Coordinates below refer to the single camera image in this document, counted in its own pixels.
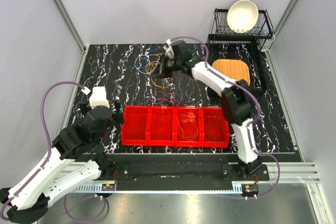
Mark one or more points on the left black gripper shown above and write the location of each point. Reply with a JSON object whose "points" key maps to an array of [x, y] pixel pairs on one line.
{"points": [[118, 106]]}

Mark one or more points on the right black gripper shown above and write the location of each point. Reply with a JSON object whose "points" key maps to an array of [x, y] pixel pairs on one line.
{"points": [[157, 73]]}

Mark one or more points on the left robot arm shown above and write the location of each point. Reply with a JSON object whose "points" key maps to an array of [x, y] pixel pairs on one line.
{"points": [[31, 198]]}

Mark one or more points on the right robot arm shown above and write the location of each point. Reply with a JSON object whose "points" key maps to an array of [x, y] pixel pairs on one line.
{"points": [[236, 99]]}

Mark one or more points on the red bin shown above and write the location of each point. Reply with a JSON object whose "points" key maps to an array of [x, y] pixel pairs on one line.
{"points": [[216, 128], [133, 131], [188, 127], [161, 131]]}

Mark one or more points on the black dish rack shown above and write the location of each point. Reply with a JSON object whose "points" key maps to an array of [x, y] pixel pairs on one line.
{"points": [[221, 32]]}

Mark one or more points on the orange woven mat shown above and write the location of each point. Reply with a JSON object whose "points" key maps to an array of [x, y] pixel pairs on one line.
{"points": [[235, 69]]}

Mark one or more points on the black tray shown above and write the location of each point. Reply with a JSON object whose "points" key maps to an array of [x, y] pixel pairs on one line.
{"points": [[246, 52]]}

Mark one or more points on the white bowl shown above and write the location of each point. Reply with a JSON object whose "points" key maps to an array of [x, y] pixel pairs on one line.
{"points": [[242, 16]]}

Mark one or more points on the white cup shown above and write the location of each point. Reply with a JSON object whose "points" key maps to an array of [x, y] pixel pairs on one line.
{"points": [[264, 44]]}

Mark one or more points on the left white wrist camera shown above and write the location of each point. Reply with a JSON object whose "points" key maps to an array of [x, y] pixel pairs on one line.
{"points": [[98, 96]]}

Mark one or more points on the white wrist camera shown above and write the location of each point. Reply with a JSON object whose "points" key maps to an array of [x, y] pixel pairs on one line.
{"points": [[98, 96], [168, 49]]}

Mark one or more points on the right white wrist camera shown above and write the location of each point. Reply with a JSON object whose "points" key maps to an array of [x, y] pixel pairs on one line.
{"points": [[168, 49]]}

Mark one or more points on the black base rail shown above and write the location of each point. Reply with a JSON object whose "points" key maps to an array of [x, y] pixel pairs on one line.
{"points": [[225, 166]]}

